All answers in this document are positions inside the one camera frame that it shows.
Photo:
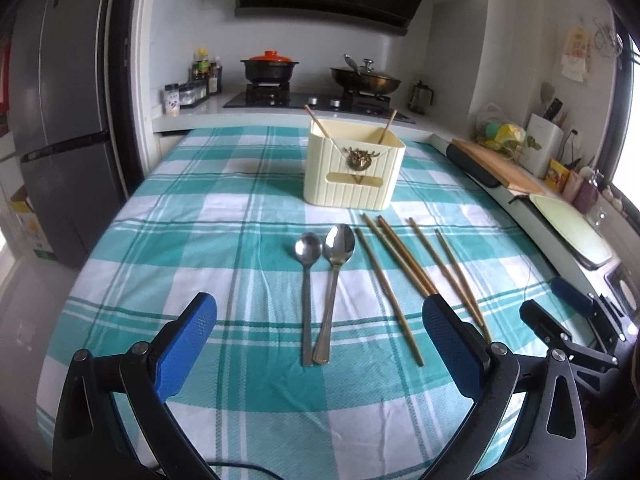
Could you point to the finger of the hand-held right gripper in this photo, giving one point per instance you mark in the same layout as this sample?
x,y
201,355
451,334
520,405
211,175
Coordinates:
x,y
570,291
542,320

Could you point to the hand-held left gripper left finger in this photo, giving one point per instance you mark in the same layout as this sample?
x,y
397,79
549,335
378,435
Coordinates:
x,y
190,345

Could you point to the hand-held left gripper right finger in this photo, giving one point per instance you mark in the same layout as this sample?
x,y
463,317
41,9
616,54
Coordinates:
x,y
452,345

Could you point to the wooden chopstick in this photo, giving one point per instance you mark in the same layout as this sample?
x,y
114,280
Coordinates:
x,y
408,255
444,270
387,292
388,125
463,285
396,255
316,121

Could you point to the large steel spoon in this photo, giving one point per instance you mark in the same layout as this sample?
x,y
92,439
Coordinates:
x,y
339,247

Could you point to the small steel spoon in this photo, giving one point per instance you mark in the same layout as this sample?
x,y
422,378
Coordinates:
x,y
307,250

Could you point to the cream ribbed utensil holder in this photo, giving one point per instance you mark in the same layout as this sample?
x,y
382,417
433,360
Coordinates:
x,y
350,190

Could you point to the pale green tray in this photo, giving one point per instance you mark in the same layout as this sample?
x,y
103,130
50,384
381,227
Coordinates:
x,y
570,230

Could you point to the mauve cup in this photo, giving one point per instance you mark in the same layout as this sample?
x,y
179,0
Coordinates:
x,y
585,197

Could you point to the teal checked tablecloth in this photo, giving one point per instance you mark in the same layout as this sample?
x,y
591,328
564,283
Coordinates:
x,y
225,240

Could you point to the yellow packet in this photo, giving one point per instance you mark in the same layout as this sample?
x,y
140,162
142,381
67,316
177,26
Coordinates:
x,y
556,175

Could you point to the white knife holder box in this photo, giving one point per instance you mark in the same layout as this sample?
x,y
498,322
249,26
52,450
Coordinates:
x,y
542,150

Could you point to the wooden cutting board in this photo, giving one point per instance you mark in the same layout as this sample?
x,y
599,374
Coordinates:
x,y
500,165

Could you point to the black padded roll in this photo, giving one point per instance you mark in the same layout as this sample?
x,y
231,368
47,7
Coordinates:
x,y
470,167

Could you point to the plastic bag with yellow contents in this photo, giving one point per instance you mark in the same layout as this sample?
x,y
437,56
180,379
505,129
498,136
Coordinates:
x,y
507,135

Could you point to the cardboard box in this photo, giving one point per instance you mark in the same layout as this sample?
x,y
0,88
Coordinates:
x,y
27,230

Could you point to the glass french press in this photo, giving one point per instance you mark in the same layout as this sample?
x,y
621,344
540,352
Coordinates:
x,y
420,100

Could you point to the white spice jar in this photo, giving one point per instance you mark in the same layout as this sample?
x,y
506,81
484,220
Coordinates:
x,y
172,100

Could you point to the grey refrigerator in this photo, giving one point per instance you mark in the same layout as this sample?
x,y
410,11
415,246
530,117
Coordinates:
x,y
65,110

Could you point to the black gas stove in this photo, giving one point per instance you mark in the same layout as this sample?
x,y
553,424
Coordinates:
x,y
300,101

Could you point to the black wok with glass lid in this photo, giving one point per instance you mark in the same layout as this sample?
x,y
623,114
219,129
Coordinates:
x,y
365,82

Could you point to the yellow capped oil bottle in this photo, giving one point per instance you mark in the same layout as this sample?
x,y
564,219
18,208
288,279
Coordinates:
x,y
201,66

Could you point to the black pot with orange lid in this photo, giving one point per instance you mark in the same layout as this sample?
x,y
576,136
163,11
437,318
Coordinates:
x,y
270,70

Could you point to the steel ladle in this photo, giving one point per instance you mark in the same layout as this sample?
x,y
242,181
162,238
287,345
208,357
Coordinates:
x,y
350,62

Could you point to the hanging wall towel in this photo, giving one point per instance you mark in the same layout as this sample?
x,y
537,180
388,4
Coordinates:
x,y
575,55

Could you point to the red wall hanging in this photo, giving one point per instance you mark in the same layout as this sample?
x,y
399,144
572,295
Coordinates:
x,y
4,75

